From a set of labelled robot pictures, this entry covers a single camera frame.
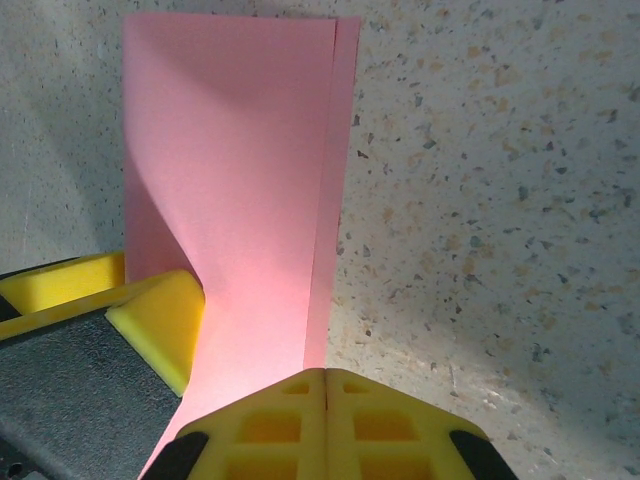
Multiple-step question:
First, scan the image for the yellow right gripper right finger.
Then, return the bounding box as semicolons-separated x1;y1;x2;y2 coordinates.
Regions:
325;368;507;480

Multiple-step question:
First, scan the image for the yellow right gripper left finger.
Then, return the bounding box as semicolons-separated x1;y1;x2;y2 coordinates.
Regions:
144;367;328;480

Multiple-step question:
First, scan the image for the pink square paper sheet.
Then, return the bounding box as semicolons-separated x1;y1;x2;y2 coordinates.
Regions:
122;13;362;480

